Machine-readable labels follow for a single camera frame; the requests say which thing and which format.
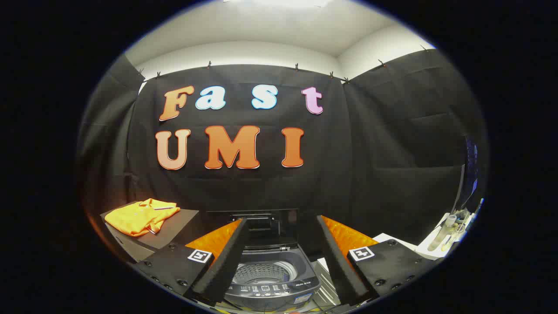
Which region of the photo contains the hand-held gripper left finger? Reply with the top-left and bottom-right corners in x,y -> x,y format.
129,218 -> 250,307

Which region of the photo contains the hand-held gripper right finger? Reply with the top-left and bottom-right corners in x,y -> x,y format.
316,215 -> 442,307

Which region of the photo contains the grey washing machine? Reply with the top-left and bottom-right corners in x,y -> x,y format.
224,243 -> 323,312

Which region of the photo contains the yellow polo shirt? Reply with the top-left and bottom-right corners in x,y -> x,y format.
104,198 -> 181,238

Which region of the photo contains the grey box stand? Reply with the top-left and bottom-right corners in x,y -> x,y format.
100,201 -> 200,263

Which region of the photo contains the white table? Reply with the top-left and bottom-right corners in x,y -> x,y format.
374,208 -> 476,262

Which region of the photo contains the clear plastic bottle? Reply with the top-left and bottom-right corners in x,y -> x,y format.
428,215 -> 457,252

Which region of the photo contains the small clear container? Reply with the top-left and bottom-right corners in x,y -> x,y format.
453,208 -> 474,239

